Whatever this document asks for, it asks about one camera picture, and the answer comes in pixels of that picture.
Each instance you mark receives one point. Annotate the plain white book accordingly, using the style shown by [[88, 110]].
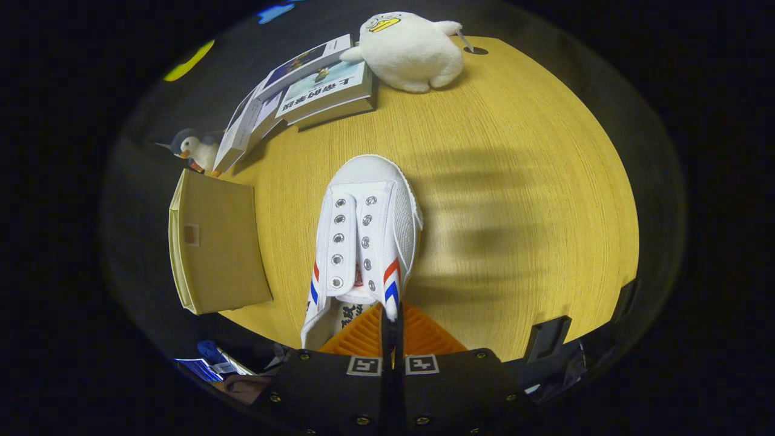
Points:
[[266, 118]]

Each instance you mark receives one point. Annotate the white duck plush toy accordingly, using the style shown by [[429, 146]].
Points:
[[412, 51]]

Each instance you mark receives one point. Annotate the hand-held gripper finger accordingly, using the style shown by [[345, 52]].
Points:
[[399, 393], [385, 393]]

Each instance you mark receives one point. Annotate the blue cloth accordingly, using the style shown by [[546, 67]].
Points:
[[209, 350]]

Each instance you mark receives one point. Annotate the beige fabric storage box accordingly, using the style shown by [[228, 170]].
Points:
[[218, 254]]

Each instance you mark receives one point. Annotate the blue display screen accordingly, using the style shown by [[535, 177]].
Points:
[[197, 368]]

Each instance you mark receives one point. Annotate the white striped canvas shoe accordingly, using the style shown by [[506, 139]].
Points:
[[363, 242]]

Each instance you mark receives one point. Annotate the penguin plush toy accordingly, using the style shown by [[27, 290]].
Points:
[[197, 148]]

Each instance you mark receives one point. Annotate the book with blue photo cover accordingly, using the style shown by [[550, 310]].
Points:
[[303, 60]]

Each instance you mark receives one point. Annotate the black backdrop cloth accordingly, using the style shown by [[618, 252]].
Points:
[[139, 200]]

